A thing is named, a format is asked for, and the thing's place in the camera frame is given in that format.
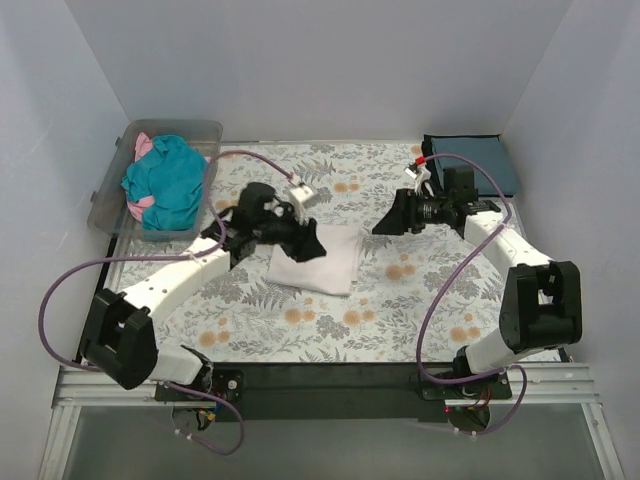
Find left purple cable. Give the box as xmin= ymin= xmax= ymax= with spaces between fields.
xmin=37 ymin=149 xmax=301 ymax=455

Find pink t shirt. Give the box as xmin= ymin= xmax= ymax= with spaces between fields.
xmin=127 ymin=132 xmax=154 ymax=223

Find white t shirt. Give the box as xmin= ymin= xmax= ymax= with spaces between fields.
xmin=266 ymin=224 xmax=362 ymax=297

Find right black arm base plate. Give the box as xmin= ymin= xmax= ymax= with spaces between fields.
xmin=404 ymin=371 xmax=512 ymax=406

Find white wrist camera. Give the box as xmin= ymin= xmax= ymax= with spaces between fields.
xmin=405 ymin=157 xmax=434 ymax=197
xmin=287 ymin=184 xmax=316 ymax=223

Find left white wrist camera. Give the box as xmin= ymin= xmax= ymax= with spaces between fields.
xmin=287 ymin=184 xmax=316 ymax=223

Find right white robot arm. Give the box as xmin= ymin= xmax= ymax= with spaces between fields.
xmin=372 ymin=164 xmax=583 ymax=398

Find folded dark blue t shirt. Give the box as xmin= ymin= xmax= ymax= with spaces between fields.
xmin=421 ymin=134 xmax=519 ymax=197

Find floral table mat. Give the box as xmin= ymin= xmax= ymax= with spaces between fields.
xmin=99 ymin=142 xmax=560 ymax=365

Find clear plastic bin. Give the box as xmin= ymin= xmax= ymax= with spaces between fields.
xmin=88 ymin=119 xmax=222 ymax=241

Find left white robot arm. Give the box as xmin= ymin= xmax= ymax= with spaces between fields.
xmin=80 ymin=182 xmax=326 ymax=400

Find aluminium frame rail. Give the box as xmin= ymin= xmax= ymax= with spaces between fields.
xmin=39 ymin=362 xmax=623 ymax=479

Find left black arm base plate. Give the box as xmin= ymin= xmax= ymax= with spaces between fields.
xmin=154 ymin=369 xmax=244 ymax=402

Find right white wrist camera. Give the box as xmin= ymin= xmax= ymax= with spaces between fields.
xmin=405 ymin=157 xmax=434 ymax=197

